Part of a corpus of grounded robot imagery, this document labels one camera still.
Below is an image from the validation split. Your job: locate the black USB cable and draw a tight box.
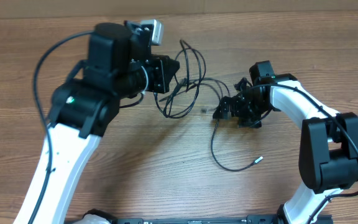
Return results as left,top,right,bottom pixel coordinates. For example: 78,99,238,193
153,39,231,119

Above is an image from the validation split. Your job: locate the black cable silver connector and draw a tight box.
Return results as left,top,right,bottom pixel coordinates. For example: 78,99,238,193
209,120,264,172

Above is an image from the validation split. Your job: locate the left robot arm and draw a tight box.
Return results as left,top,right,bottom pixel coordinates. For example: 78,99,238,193
16,19,180,223

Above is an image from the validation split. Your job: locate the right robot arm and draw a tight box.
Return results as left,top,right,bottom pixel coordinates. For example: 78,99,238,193
213,60,358,223

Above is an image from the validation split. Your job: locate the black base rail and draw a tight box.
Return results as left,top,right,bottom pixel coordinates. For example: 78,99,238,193
113,214,334,224

